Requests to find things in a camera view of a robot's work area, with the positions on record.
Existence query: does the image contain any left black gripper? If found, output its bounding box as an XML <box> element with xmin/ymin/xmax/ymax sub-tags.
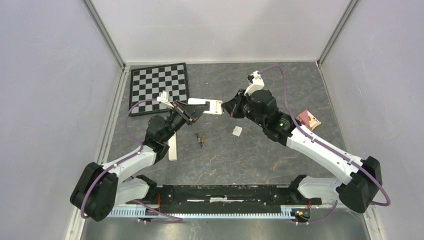
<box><xmin>161</xmin><ymin>99</ymin><xmax>209</xmax><ymax>142</ymax></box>

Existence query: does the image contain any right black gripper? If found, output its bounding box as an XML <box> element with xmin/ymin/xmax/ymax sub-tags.
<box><xmin>222</xmin><ymin>88</ymin><xmax>266</xmax><ymax>128</ymax></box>

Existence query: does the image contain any red white remote control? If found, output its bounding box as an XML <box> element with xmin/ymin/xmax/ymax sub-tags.
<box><xmin>188</xmin><ymin>97</ymin><xmax>223</xmax><ymax>115</ymax></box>

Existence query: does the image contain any white battery cover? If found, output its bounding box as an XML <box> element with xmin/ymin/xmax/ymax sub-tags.
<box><xmin>232</xmin><ymin>126</ymin><xmax>243</xmax><ymax>137</ymax></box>

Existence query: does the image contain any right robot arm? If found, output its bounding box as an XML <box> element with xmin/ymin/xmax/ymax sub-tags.
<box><xmin>222</xmin><ymin>90</ymin><xmax>383</xmax><ymax>213</ymax></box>

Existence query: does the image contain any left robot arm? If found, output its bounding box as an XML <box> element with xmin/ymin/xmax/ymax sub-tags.
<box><xmin>70</xmin><ymin>100</ymin><xmax>209</xmax><ymax>222</ymax></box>

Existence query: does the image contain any long white remote control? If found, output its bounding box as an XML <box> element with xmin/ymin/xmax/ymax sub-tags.
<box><xmin>168</xmin><ymin>133</ymin><xmax>178</xmax><ymax>161</ymax></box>

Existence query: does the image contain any black white chessboard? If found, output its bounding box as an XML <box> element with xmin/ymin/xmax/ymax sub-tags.
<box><xmin>128</xmin><ymin>62</ymin><xmax>189</xmax><ymax>117</ymax></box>

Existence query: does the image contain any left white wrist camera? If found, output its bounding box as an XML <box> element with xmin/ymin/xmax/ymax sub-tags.
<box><xmin>156</xmin><ymin>91</ymin><xmax>174</xmax><ymax>110</ymax></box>

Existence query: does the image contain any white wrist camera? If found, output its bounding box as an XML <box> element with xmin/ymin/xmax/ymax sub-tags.
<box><xmin>156</xmin><ymin>91</ymin><xmax>174</xmax><ymax>110</ymax></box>
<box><xmin>244</xmin><ymin>70</ymin><xmax>265</xmax><ymax>96</ymax></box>

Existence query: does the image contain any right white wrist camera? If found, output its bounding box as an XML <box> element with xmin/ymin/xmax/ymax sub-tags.
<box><xmin>244</xmin><ymin>70</ymin><xmax>265</xmax><ymax>96</ymax></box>

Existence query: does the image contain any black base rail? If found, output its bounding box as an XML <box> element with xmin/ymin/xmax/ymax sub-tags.
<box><xmin>141</xmin><ymin>184</ymin><xmax>322</xmax><ymax>214</ymax></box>

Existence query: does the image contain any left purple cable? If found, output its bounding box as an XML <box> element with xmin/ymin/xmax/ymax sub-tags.
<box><xmin>80</xmin><ymin>98</ymin><xmax>160</xmax><ymax>220</ymax></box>

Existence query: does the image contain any white toothed cable duct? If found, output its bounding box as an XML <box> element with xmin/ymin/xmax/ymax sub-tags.
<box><xmin>107</xmin><ymin>205</ymin><xmax>295</xmax><ymax>220</ymax></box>

